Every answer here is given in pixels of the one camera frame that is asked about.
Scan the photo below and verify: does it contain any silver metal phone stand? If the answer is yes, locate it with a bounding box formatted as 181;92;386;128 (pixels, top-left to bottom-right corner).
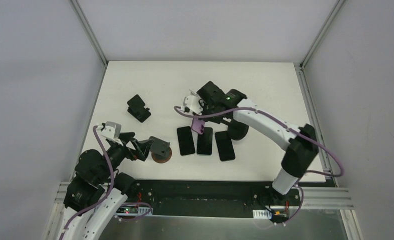
190;90;201;99

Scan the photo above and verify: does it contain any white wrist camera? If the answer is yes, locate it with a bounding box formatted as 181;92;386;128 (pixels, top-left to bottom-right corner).
99;121;122;145
181;95;205;116

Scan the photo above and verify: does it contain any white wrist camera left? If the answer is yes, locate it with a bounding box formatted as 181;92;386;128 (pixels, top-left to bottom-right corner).
99;121;122;145

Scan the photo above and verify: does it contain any black folding phone stand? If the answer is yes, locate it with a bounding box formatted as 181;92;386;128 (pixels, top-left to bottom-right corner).
127;94;151;123

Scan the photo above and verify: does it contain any black phone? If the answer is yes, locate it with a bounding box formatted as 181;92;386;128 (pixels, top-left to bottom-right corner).
177;126;196;156
215;131;236;162

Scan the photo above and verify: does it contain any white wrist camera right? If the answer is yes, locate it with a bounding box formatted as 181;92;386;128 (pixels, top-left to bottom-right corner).
181;95;205;116

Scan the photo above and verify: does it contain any grey stand with brown base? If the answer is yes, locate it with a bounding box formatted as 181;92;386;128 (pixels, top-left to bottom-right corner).
149;136;172;164

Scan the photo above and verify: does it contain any aluminium frame rail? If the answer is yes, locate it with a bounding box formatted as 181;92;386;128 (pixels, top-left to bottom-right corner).
302;187;354;210

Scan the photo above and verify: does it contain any black round disc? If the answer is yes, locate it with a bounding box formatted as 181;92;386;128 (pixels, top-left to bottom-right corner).
227;121;249;141

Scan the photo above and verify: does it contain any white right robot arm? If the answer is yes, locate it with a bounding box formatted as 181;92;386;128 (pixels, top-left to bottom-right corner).
196;81;319;205

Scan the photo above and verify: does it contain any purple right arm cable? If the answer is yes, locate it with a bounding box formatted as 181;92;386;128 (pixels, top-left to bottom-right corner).
174;105;344;226

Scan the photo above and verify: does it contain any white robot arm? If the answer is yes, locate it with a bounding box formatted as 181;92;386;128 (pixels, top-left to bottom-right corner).
56;149;135;240

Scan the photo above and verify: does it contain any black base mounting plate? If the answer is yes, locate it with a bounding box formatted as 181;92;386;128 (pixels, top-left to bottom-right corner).
127;179;301;218

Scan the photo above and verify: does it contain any dark phone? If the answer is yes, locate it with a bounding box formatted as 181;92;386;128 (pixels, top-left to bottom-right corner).
196;127;213;156

